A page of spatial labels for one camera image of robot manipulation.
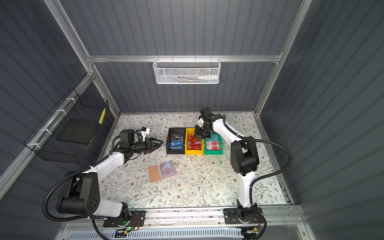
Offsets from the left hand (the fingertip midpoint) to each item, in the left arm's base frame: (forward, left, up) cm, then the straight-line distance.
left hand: (163, 145), depth 83 cm
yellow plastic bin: (+6, -17, -12) cm, 21 cm away
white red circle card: (-8, -1, -15) cm, 17 cm away
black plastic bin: (+12, -4, -14) cm, 19 cm away
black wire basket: (-4, +42, +13) cm, 45 cm away
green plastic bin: (+8, -30, -14) cm, 34 cm away
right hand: (+9, -19, -5) cm, 21 cm away
